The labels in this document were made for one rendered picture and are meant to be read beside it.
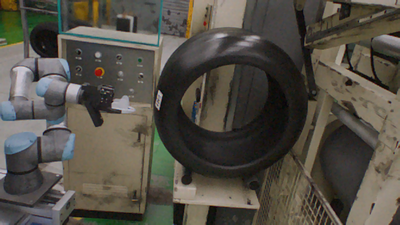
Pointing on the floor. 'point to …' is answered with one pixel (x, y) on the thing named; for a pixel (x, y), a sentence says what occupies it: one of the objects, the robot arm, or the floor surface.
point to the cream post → (216, 93)
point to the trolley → (40, 33)
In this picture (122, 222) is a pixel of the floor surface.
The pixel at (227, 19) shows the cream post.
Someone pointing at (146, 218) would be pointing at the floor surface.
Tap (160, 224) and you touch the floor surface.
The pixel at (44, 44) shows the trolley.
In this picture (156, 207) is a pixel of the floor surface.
